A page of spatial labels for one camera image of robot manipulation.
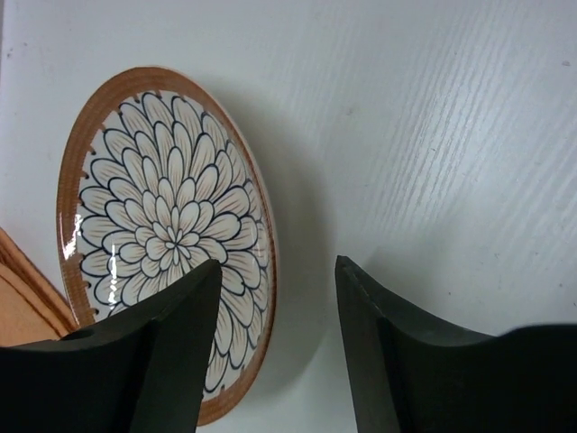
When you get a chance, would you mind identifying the floral patterned ceramic plate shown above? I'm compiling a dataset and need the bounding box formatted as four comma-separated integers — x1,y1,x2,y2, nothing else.
56,67,278,426

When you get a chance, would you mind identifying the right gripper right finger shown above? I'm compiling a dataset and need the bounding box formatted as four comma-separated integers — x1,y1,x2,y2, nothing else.
334,256,576,432

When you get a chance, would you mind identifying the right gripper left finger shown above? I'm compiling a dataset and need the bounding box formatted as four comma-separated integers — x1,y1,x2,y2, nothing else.
1,260,222,432

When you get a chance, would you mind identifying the orange cloth napkin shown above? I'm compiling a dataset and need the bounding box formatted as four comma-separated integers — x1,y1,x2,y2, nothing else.
0,231,78,346

